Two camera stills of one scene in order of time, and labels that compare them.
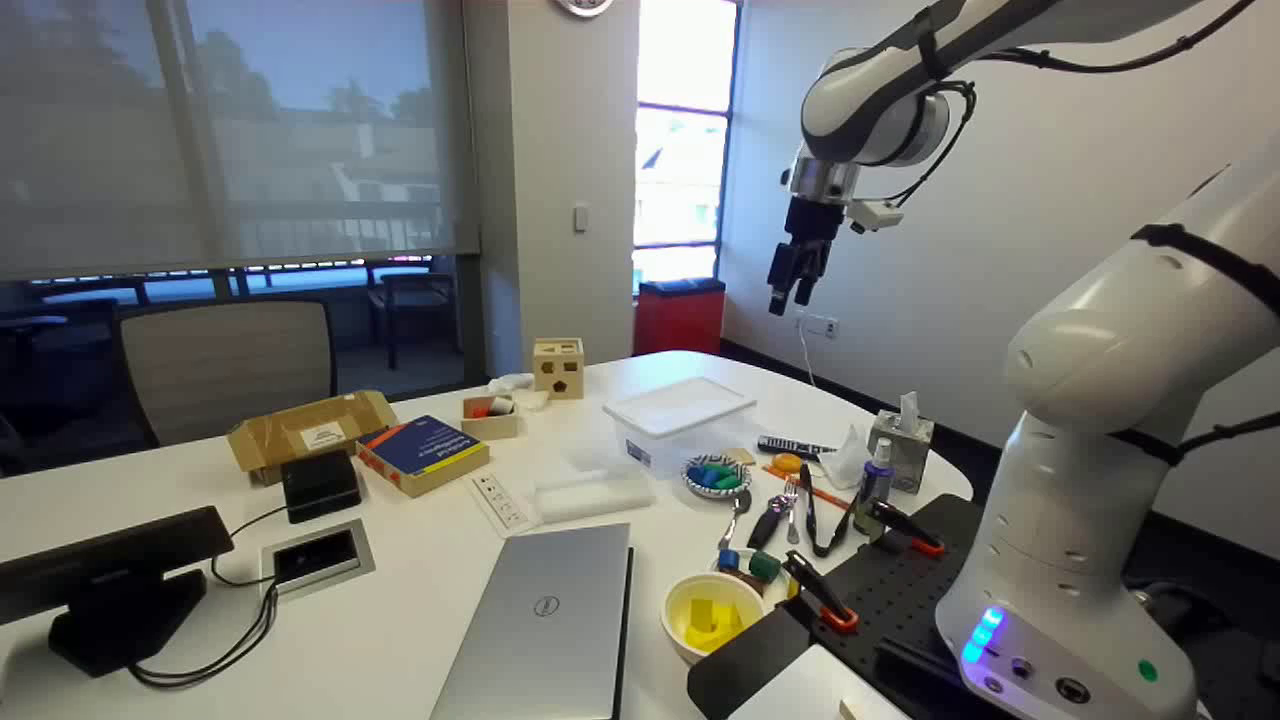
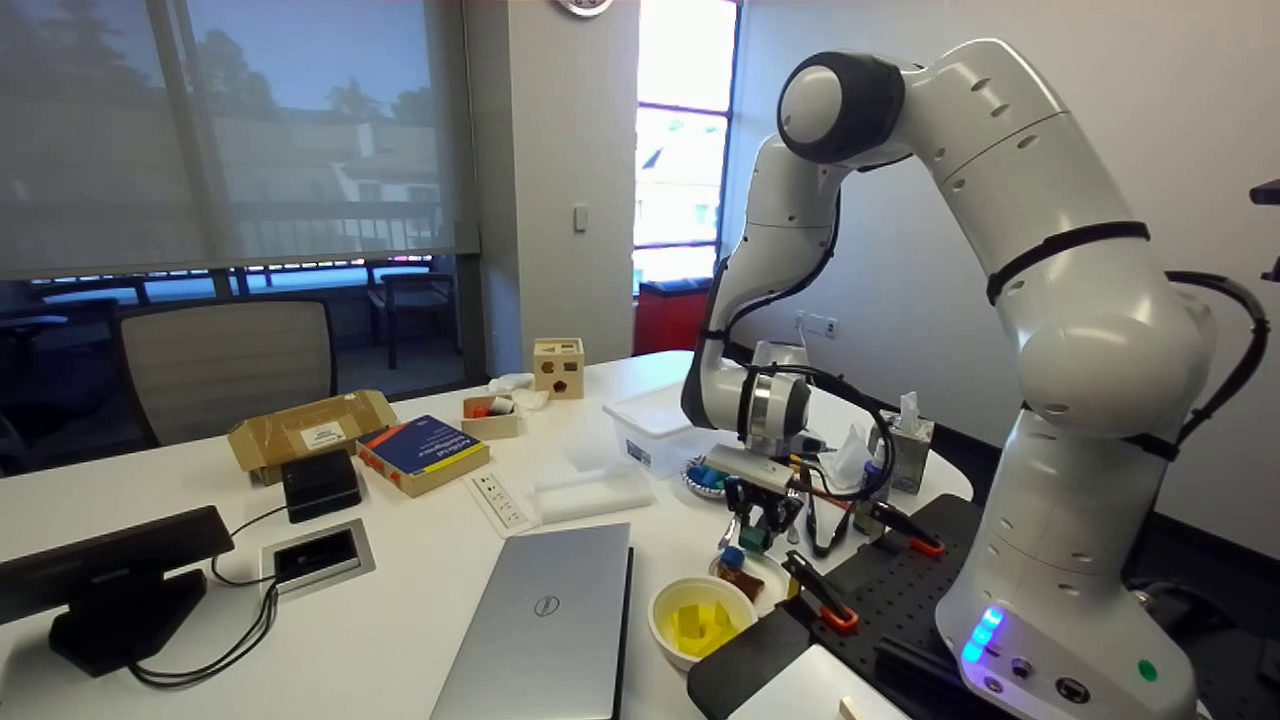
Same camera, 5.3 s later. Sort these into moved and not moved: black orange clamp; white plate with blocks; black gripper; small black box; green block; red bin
Moved: black gripper; green block
Not moved: black orange clamp; small black box; red bin; white plate with blocks
